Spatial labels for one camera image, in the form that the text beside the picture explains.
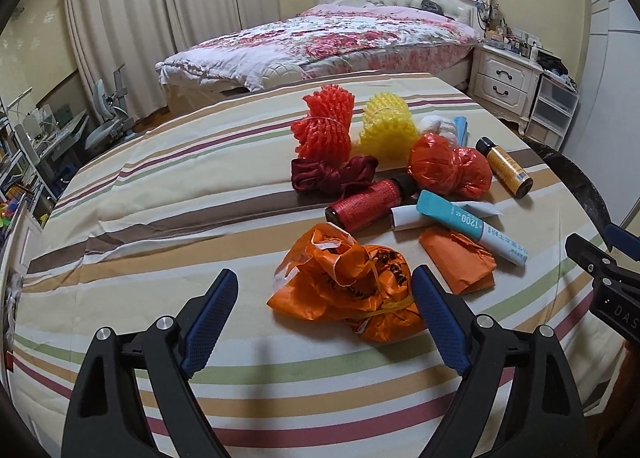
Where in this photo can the black trash bin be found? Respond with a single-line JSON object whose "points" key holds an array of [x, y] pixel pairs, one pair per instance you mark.
{"points": [[575, 180]]}

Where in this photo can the teal white toothpaste box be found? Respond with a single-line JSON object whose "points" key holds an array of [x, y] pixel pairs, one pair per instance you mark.
{"points": [[495, 241]]}

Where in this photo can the gold bottle black cap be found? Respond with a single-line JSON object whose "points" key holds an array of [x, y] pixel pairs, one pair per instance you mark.
{"points": [[506, 169]]}

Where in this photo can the white wardrobe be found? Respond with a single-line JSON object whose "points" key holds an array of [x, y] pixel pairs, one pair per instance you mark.
{"points": [[604, 138]]}

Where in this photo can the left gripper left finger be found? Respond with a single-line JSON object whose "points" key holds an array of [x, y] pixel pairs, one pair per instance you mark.
{"points": [[106, 417]]}

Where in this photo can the floral bed with quilt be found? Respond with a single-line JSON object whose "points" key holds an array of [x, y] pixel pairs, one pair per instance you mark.
{"points": [[327, 39]]}

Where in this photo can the yellow foam net roll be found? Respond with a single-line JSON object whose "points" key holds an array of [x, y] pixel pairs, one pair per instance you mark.
{"points": [[388, 132]]}

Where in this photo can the plastic drawer unit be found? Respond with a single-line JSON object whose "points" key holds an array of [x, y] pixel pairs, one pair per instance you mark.
{"points": [[553, 110]]}

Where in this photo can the dark red scrunchie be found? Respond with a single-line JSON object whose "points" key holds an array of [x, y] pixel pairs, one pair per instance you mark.
{"points": [[321, 178]]}

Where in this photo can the white paper piece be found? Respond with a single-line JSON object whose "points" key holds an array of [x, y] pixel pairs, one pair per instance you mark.
{"points": [[407, 217]]}

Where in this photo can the orange plastic bag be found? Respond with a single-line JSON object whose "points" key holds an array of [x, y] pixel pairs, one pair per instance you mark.
{"points": [[329, 276]]}

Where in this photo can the white tissue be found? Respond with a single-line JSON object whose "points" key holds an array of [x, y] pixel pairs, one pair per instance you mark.
{"points": [[435, 124]]}

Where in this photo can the red foam net roll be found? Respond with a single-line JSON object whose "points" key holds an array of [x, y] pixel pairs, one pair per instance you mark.
{"points": [[323, 133]]}

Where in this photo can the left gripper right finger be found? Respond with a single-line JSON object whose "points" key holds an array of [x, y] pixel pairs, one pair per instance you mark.
{"points": [[543, 415]]}

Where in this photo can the cluttered desk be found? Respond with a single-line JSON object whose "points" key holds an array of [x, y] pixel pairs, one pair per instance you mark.
{"points": [[38, 157]]}

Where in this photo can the grey office chair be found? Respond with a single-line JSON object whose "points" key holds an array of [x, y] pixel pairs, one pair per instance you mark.
{"points": [[115, 123]]}

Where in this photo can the blue packet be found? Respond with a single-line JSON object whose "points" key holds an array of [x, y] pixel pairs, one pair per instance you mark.
{"points": [[461, 124]]}

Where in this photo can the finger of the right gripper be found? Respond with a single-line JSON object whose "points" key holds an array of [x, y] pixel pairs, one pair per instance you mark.
{"points": [[623, 240], [598, 264]]}

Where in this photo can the orange folded paper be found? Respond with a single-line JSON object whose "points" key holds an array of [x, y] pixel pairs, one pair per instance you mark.
{"points": [[465, 265]]}

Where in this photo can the red crumpled plastic bag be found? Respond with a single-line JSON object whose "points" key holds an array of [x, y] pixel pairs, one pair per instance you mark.
{"points": [[461, 172]]}

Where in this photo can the white nightstand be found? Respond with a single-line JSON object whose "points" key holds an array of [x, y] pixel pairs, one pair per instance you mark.
{"points": [[505, 84]]}

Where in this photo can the striped bed sheet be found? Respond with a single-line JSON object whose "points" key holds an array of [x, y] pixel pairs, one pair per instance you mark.
{"points": [[142, 229]]}

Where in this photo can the red mesh wrapped bottle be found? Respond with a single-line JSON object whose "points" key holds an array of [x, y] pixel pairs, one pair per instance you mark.
{"points": [[367, 206]]}

